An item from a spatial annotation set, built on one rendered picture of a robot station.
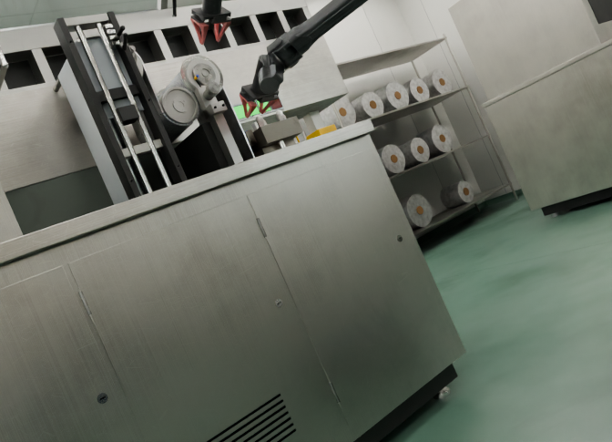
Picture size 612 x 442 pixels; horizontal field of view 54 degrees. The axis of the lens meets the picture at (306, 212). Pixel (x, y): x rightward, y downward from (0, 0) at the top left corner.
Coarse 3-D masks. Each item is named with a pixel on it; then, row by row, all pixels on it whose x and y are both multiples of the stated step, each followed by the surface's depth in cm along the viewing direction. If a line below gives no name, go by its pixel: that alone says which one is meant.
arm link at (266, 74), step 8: (280, 40) 170; (272, 48) 170; (272, 56) 171; (272, 64) 170; (280, 64) 174; (296, 64) 175; (264, 72) 169; (272, 72) 168; (280, 72) 170; (264, 80) 168; (272, 80) 168; (280, 80) 169; (264, 88) 170; (272, 88) 170
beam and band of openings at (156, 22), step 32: (256, 0) 257; (288, 0) 267; (0, 32) 194; (32, 32) 200; (128, 32) 220; (160, 32) 227; (192, 32) 235; (256, 32) 253; (0, 64) 199; (32, 64) 202; (160, 64) 224
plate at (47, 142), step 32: (224, 64) 239; (256, 64) 248; (320, 64) 267; (0, 96) 189; (32, 96) 194; (64, 96) 200; (288, 96) 253; (320, 96) 263; (0, 128) 186; (32, 128) 192; (64, 128) 197; (128, 128) 210; (192, 128) 224; (0, 160) 184; (32, 160) 189; (64, 160) 195
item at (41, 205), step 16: (176, 144) 219; (144, 160) 210; (64, 176) 194; (80, 176) 197; (96, 176) 199; (160, 176) 212; (16, 192) 185; (32, 192) 187; (48, 192) 190; (64, 192) 192; (80, 192) 195; (96, 192) 198; (16, 208) 183; (32, 208) 186; (48, 208) 189; (64, 208) 191; (80, 208) 194; (96, 208) 197; (32, 224) 185; (48, 224) 187
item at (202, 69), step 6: (198, 66) 191; (204, 66) 192; (192, 72) 191; (198, 72) 190; (204, 72) 191; (210, 72) 193; (198, 78) 190; (204, 78) 191; (210, 78) 192; (204, 84) 191
